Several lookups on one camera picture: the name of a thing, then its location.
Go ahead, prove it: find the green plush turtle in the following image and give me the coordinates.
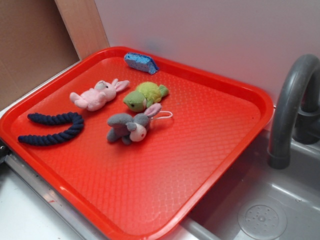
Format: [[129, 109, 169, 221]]
[[123, 81, 169, 113]]

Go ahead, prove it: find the gray plush donkey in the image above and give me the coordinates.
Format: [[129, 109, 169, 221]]
[[106, 103, 173, 146]]

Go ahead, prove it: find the blue sponge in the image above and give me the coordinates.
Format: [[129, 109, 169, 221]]
[[124, 52, 160, 75]]

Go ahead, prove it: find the pink plush bunny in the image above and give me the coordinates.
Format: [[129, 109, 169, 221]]
[[69, 78, 130, 112]]

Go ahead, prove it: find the red plastic tray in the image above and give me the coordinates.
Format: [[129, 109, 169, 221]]
[[0, 47, 274, 240]]

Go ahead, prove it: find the gray plastic sink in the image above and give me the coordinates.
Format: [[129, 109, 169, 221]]
[[181, 130, 320, 240]]

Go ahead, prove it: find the light wooden board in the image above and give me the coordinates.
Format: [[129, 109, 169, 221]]
[[54, 0, 110, 60]]

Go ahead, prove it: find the cardboard panel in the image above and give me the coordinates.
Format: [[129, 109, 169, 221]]
[[0, 0, 79, 109]]

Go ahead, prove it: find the gray plastic faucet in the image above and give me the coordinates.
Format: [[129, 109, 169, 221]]
[[267, 54, 320, 169]]

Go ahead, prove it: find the navy blue rope toy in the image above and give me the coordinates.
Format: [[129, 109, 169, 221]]
[[17, 112, 85, 147]]

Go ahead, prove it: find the metal rail edge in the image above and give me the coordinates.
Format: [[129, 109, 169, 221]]
[[0, 142, 106, 240]]

